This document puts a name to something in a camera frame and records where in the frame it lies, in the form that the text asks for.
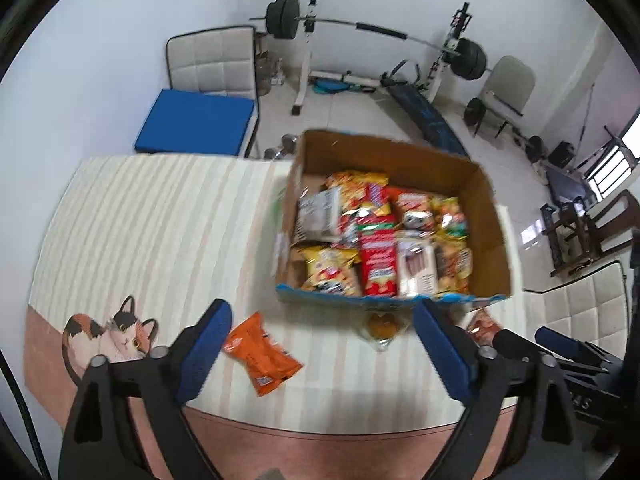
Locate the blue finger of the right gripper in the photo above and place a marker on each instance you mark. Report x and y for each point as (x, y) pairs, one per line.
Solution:
(568, 348)

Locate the chocolate stick packet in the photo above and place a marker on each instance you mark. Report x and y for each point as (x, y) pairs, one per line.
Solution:
(416, 267)

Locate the striped cat print tablecloth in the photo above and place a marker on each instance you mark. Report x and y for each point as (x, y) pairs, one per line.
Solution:
(177, 232)

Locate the white padded chair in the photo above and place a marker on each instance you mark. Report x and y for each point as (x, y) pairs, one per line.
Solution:
(593, 308)
(221, 62)

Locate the orange snack packet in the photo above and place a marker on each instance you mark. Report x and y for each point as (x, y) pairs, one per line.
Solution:
(268, 364)

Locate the steel dumbbell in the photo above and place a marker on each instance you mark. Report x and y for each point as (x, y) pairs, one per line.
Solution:
(287, 147)

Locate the grey chair background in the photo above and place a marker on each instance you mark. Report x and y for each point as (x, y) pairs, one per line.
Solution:
(505, 94)

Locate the silver grey snack packet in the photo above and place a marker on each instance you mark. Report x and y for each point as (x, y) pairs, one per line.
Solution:
(318, 217)

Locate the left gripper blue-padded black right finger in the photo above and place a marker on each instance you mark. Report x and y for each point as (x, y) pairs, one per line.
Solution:
(541, 442)

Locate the blue cushion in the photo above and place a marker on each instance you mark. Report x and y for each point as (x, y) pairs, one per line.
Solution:
(195, 123)

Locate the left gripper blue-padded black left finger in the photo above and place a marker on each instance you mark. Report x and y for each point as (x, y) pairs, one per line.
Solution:
(101, 439)

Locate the red large snack bag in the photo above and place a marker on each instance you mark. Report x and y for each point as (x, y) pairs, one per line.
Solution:
(378, 255)

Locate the dark weight bench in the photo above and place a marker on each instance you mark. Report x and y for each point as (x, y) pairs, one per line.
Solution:
(434, 128)

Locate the dark wooden chair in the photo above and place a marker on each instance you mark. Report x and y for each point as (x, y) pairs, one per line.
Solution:
(576, 241)

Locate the cardboard box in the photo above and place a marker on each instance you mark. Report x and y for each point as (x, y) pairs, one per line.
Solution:
(323, 152)

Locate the yellow cheese snack bag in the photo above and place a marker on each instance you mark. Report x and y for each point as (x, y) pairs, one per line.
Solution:
(361, 191)

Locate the brown chocolate wafer packet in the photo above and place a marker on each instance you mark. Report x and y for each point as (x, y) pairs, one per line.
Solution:
(483, 328)

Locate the white barbell rack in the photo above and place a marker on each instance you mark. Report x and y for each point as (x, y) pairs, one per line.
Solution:
(432, 84)

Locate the clear packet yellow pastry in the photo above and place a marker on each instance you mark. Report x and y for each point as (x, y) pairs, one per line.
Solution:
(382, 328)

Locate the white padded chair right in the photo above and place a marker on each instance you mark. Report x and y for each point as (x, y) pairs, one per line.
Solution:
(593, 308)

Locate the panda biscuit packet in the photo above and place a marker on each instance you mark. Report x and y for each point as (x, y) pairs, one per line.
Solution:
(414, 211)

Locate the barbell with black plates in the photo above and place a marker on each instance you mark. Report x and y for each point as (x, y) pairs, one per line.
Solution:
(466, 58)

